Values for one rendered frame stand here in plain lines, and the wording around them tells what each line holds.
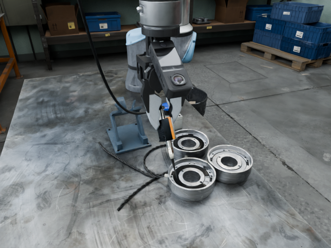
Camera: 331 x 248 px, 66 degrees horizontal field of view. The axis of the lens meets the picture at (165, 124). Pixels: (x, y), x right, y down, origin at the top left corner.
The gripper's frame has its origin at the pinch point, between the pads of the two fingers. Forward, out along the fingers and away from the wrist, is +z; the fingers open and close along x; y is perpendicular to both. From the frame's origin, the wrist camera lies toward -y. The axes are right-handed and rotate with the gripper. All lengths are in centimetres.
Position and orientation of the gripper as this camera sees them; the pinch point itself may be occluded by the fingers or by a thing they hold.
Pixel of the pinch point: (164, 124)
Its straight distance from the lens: 55.3
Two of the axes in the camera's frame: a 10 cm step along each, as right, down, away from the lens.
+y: -3.8, -4.8, 7.9
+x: -9.2, 2.0, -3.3
